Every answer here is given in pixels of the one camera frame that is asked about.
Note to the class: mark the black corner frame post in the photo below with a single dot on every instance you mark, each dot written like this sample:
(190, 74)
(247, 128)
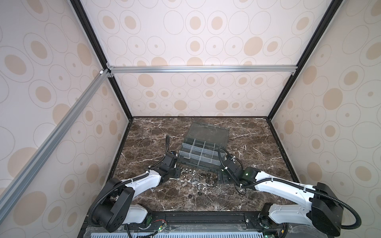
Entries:
(322, 26)
(93, 39)

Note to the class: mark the aluminium crossbar back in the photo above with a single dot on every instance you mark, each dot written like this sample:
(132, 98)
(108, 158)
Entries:
(203, 69)

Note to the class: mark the aluminium crossbar left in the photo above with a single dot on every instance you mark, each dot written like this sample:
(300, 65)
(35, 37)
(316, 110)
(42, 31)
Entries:
(39, 158)

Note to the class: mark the black corner frame post left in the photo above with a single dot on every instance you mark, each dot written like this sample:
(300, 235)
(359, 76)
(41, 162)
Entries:
(93, 39)

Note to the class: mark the black corner frame post right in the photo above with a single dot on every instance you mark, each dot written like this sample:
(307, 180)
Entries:
(322, 26)

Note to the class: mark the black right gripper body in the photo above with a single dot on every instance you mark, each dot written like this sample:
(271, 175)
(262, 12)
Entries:
(223, 180)

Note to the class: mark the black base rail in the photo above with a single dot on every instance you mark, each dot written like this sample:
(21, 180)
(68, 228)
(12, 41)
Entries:
(204, 225)

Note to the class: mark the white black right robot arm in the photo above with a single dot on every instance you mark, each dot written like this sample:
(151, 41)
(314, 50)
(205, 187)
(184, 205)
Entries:
(312, 205)

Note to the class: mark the clear plastic organizer box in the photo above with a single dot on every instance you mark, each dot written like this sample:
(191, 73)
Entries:
(199, 148)

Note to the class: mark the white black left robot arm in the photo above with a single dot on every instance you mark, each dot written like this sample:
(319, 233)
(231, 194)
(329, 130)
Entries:
(113, 206)

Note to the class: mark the pile of screws and nuts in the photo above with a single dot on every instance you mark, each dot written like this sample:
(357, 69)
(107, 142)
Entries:
(196, 182)

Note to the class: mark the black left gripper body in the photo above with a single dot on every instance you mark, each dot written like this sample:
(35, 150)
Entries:
(174, 173)

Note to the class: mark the aluminium crossbar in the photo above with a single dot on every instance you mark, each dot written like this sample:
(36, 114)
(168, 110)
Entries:
(39, 158)
(203, 69)

